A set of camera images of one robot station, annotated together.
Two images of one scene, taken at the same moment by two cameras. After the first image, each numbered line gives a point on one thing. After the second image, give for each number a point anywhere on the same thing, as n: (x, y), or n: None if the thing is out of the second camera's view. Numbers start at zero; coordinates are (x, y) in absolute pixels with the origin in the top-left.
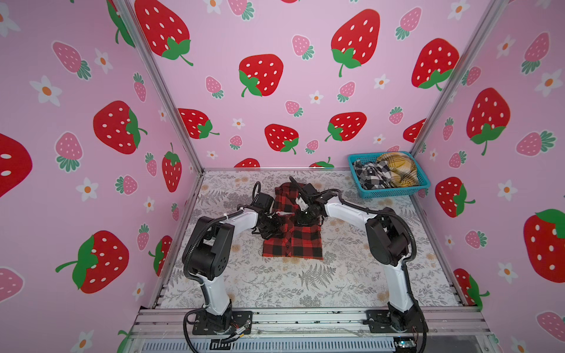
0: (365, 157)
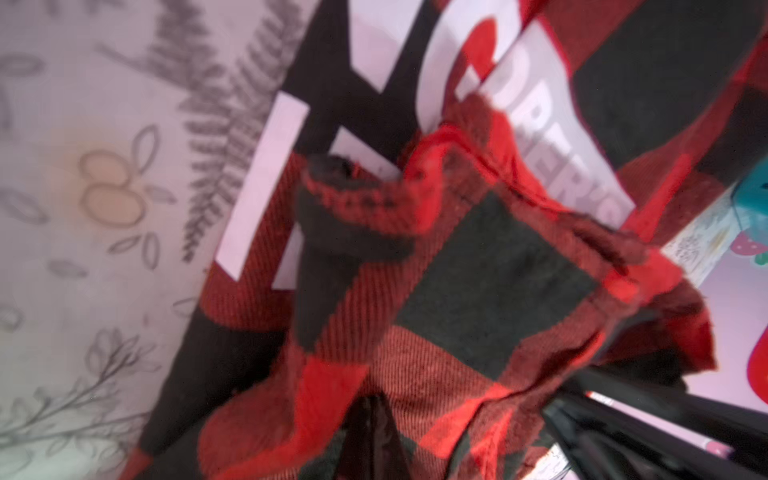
0: (750, 198)
